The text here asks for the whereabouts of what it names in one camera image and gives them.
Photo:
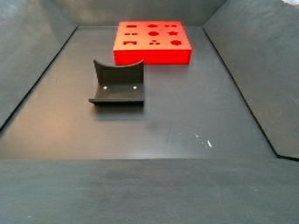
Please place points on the black curved holder stand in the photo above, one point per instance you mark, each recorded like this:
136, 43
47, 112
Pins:
120, 83

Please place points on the red shape sorter box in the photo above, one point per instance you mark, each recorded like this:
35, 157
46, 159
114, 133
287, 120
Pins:
158, 42

